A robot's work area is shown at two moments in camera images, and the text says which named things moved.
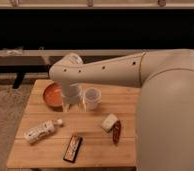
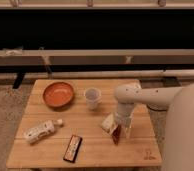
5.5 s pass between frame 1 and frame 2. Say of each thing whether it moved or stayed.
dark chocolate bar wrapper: stayed
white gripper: moved
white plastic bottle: stayed
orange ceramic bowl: stayed
